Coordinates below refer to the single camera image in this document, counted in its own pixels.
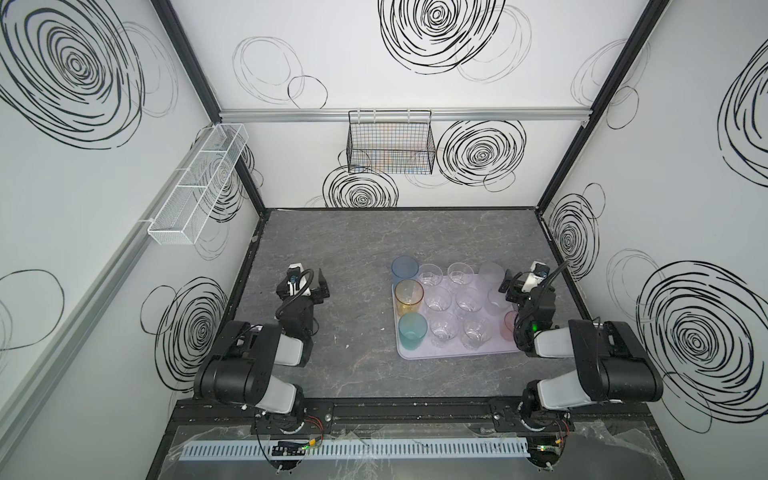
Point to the black wire basket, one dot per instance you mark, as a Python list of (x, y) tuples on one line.
[(394, 147)]

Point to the aluminium wall rail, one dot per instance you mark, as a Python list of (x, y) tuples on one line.
[(20, 411), (297, 115)]

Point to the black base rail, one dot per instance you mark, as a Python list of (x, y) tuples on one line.
[(504, 414)]

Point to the clear faceted glass tumbler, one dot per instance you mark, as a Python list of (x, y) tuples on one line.
[(438, 299)]

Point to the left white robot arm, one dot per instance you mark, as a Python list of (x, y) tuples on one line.
[(238, 369)]

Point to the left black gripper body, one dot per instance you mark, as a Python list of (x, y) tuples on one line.
[(303, 293)]

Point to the aluminium wall rail left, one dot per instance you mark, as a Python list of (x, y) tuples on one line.
[(20, 411)]

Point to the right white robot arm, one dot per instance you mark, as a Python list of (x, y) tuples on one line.
[(611, 365)]

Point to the clear glass front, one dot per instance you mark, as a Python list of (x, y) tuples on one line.
[(443, 328)]

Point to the amber translucent cup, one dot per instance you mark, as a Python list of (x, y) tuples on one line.
[(408, 296)]

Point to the lilac plastic tray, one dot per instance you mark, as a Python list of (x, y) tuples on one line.
[(466, 301)]

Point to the white mesh wall shelf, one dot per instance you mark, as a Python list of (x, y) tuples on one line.
[(190, 205)]

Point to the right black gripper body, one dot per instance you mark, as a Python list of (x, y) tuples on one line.
[(522, 294)]

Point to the teal translucent cup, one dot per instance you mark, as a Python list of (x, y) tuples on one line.
[(412, 329)]

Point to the pink translucent cup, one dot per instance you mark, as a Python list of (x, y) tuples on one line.
[(507, 326)]

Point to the white slotted cable duct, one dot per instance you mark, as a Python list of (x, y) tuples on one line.
[(349, 449)]

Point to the blue translucent tall cup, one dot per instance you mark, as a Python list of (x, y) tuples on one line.
[(404, 268)]

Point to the clear dimpled glass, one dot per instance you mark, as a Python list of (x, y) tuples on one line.
[(460, 275)]

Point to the aluminium wall rail back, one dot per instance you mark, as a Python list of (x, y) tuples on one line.
[(297, 115)]

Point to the frosted white cup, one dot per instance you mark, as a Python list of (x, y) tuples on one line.
[(490, 276)]

